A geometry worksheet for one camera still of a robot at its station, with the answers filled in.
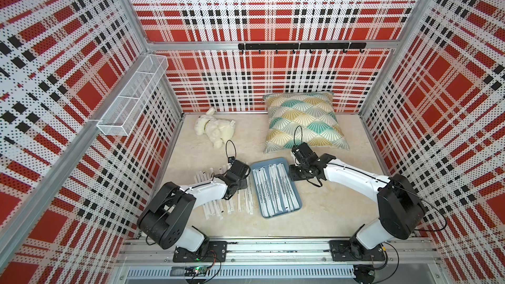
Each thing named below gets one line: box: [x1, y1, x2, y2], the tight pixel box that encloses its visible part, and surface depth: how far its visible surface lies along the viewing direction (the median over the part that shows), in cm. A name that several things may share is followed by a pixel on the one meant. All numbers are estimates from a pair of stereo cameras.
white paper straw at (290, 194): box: [276, 162, 300, 212], surface depth 90 cm
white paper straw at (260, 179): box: [252, 167, 271, 218], surface depth 92 cm
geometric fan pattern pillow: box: [263, 91, 350, 154], surface depth 97 cm
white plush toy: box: [194, 107, 237, 149], surface depth 107 cm
